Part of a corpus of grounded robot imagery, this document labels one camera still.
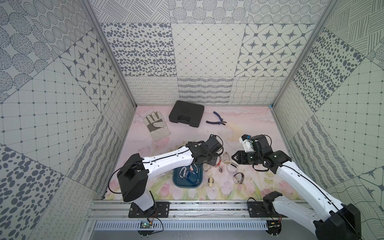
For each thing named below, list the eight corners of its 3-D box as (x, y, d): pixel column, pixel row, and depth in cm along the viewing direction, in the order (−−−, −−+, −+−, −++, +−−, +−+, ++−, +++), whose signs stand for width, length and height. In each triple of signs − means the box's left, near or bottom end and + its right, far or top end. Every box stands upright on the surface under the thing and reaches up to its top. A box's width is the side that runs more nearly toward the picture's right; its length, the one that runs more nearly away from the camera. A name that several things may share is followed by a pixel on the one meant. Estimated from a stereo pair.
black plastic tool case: (169, 121, 113) (168, 116, 108) (178, 102, 126) (178, 98, 122) (200, 128, 109) (200, 123, 104) (206, 108, 122) (206, 103, 118)
